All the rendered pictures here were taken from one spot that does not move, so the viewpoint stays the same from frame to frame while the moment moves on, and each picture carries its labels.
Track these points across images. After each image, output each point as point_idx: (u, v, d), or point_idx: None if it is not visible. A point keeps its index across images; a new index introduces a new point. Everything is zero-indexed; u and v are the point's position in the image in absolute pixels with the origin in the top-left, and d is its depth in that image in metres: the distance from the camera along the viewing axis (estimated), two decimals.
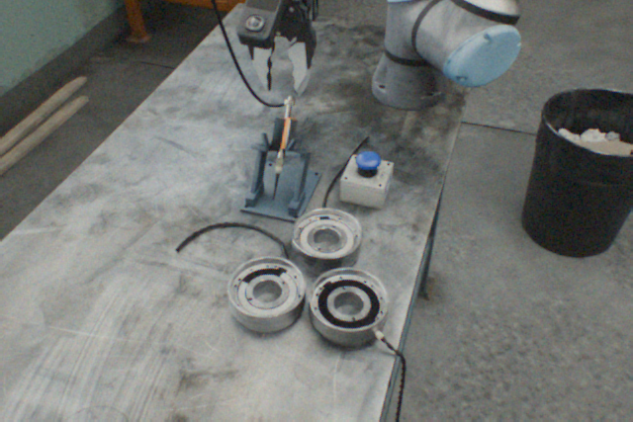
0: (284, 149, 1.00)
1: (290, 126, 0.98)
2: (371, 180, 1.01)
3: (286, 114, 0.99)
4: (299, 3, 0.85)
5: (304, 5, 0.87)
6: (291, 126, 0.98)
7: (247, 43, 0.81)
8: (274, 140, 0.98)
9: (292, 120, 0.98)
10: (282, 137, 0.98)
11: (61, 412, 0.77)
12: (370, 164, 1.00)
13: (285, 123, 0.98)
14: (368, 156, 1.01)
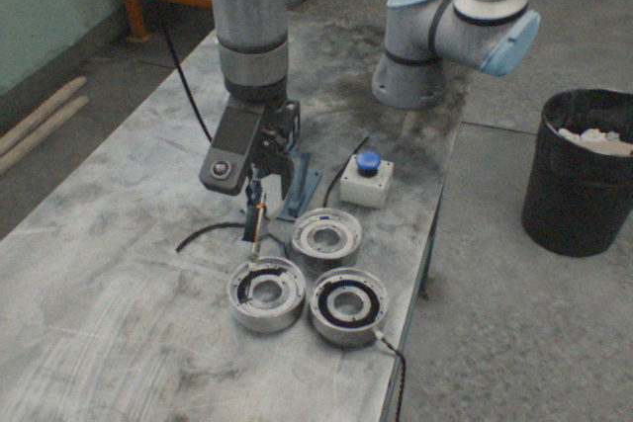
0: None
1: (262, 215, 0.81)
2: (371, 180, 1.01)
3: (261, 200, 0.82)
4: (274, 137, 0.73)
5: (281, 135, 0.75)
6: (264, 214, 0.81)
7: (213, 190, 0.69)
8: (246, 233, 0.81)
9: (264, 208, 0.81)
10: (256, 229, 0.81)
11: (61, 412, 0.77)
12: (370, 164, 1.00)
13: None
14: (368, 156, 1.01)
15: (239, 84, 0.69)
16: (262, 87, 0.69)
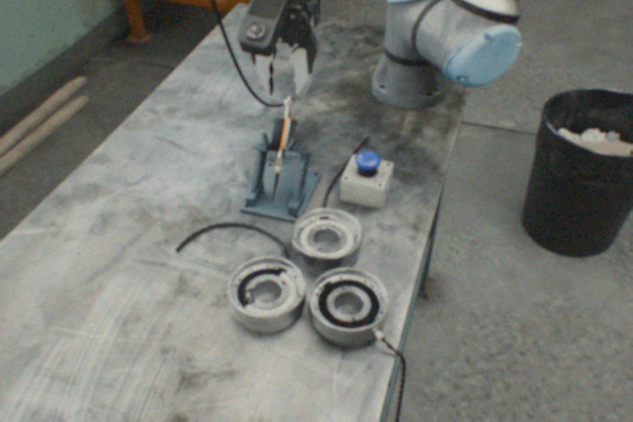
0: (284, 149, 1.00)
1: (290, 126, 0.98)
2: (371, 180, 1.01)
3: (286, 114, 0.99)
4: (300, 10, 0.86)
5: (305, 12, 0.88)
6: (291, 126, 0.98)
7: (248, 51, 0.83)
8: (274, 140, 0.98)
9: (292, 120, 0.98)
10: (282, 137, 0.98)
11: (61, 412, 0.77)
12: (370, 164, 1.00)
13: (285, 123, 0.98)
14: (368, 156, 1.01)
15: None
16: None
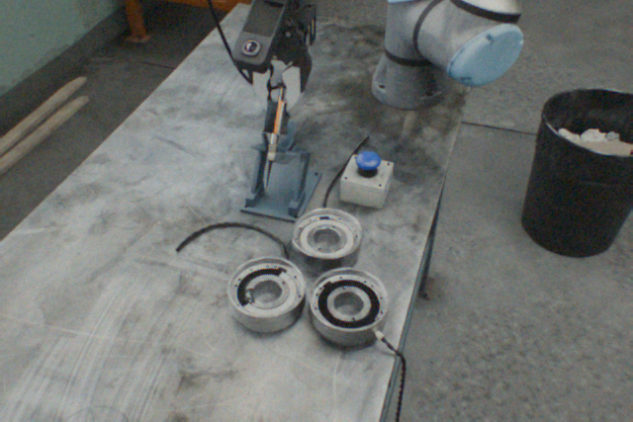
0: (277, 134, 0.95)
1: (283, 110, 0.93)
2: (371, 180, 1.01)
3: (279, 97, 0.95)
4: (295, 29, 0.85)
5: (301, 30, 0.87)
6: (284, 110, 0.94)
7: (243, 67, 0.82)
8: (266, 126, 0.94)
9: (285, 104, 0.94)
10: (275, 122, 0.93)
11: (61, 412, 0.77)
12: (370, 164, 1.00)
13: (278, 106, 0.93)
14: (368, 156, 1.01)
15: None
16: None
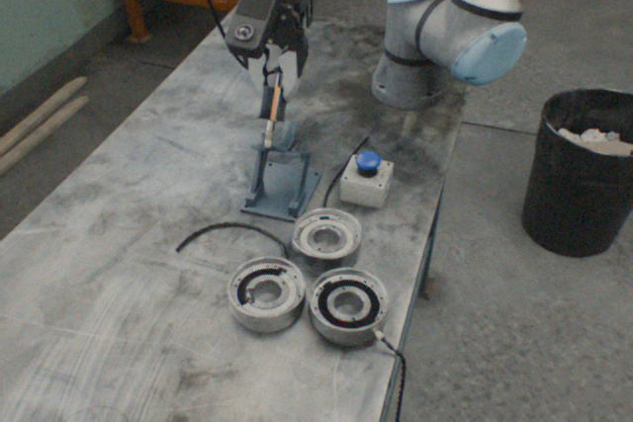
0: (274, 122, 0.92)
1: (280, 95, 0.90)
2: (371, 180, 1.01)
3: (276, 82, 0.91)
4: (291, 11, 0.82)
5: (297, 12, 0.84)
6: (281, 95, 0.91)
7: (236, 53, 0.79)
8: (263, 111, 0.91)
9: (282, 89, 0.90)
10: (272, 108, 0.90)
11: (61, 412, 0.77)
12: (370, 164, 1.00)
13: (274, 91, 0.90)
14: (368, 156, 1.01)
15: None
16: None
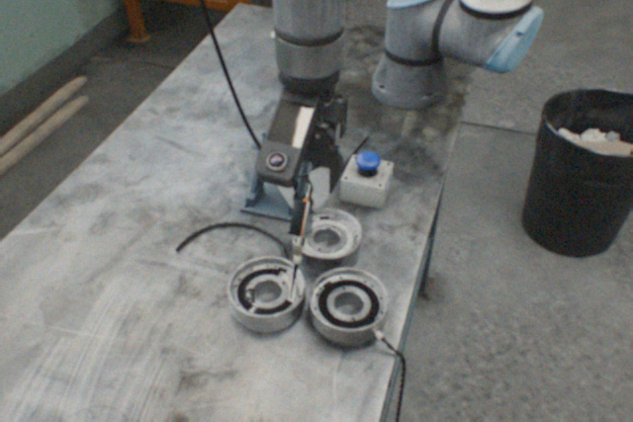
0: None
1: (309, 209, 0.81)
2: (371, 180, 1.01)
3: (307, 194, 0.83)
4: (326, 129, 0.73)
5: (331, 128, 0.75)
6: (310, 209, 0.82)
7: (267, 182, 0.70)
8: (293, 226, 0.82)
9: (311, 202, 0.82)
10: (303, 223, 0.82)
11: (61, 412, 0.77)
12: (370, 164, 1.00)
13: None
14: (368, 156, 1.01)
15: (295, 77, 0.69)
16: (317, 79, 0.69)
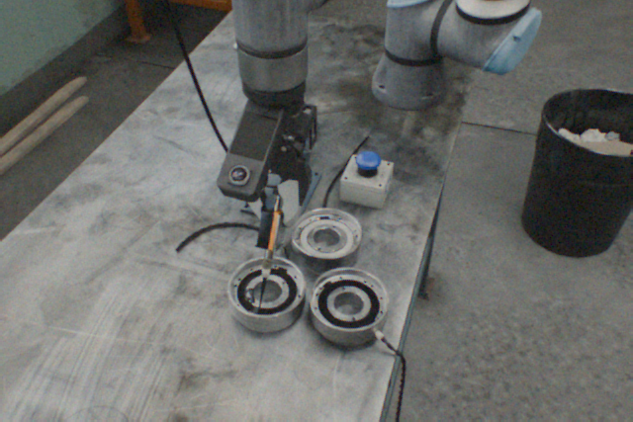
0: (272, 248, 0.82)
1: (280, 222, 0.80)
2: (371, 180, 1.01)
3: (275, 206, 0.81)
4: (292, 142, 0.72)
5: (299, 141, 0.74)
6: (281, 221, 0.80)
7: (230, 196, 0.68)
8: (260, 239, 0.80)
9: (282, 214, 0.80)
10: (270, 236, 0.80)
11: (61, 412, 0.77)
12: (370, 164, 1.00)
13: (273, 218, 0.80)
14: (368, 156, 1.01)
15: (258, 89, 0.68)
16: (281, 92, 0.68)
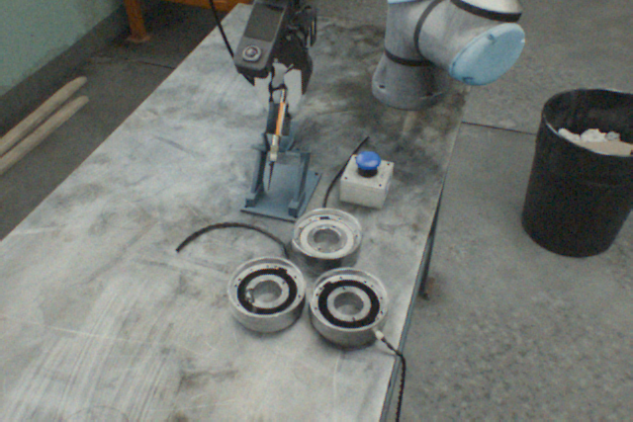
0: (279, 135, 0.95)
1: (285, 111, 0.93)
2: (371, 180, 1.01)
3: (281, 98, 0.95)
4: (296, 32, 0.85)
5: (301, 33, 0.87)
6: (286, 111, 0.94)
7: (244, 73, 0.82)
8: (268, 126, 0.94)
9: (287, 105, 0.94)
10: (277, 123, 0.94)
11: (61, 412, 0.77)
12: (370, 164, 1.00)
13: (279, 108, 0.93)
14: (368, 156, 1.01)
15: None
16: None
